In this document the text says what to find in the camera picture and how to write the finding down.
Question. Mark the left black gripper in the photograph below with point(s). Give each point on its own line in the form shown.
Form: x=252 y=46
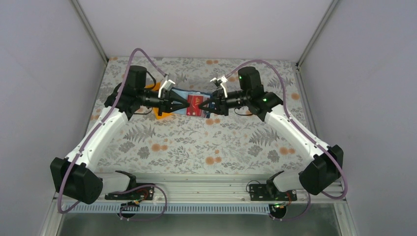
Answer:
x=164 y=102

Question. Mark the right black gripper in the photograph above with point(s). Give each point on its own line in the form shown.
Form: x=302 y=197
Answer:
x=221 y=106

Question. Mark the blue card holder wallet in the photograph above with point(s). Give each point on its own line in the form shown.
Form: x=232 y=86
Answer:
x=185 y=93

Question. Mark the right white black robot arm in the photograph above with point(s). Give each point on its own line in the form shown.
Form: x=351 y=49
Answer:
x=321 y=163

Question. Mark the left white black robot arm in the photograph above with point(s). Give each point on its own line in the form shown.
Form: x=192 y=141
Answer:
x=75 y=175

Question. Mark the floral patterned table mat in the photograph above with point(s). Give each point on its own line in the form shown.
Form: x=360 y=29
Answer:
x=190 y=145

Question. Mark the orange plastic bin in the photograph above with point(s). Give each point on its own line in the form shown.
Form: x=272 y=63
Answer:
x=154 y=95

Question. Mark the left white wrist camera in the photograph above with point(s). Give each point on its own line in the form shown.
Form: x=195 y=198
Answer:
x=166 y=85

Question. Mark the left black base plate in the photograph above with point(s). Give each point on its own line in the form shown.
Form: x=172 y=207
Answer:
x=144 y=193

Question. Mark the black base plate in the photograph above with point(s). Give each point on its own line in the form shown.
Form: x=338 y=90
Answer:
x=144 y=193
x=268 y=192

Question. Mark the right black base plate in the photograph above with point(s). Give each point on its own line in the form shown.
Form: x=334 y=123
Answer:
x=268 y=192

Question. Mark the aluminium mounting rail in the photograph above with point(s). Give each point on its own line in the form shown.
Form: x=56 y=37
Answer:
x=198 y=188

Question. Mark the grey slotted cable duct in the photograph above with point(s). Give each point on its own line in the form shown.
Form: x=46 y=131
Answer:
x=176 y=208

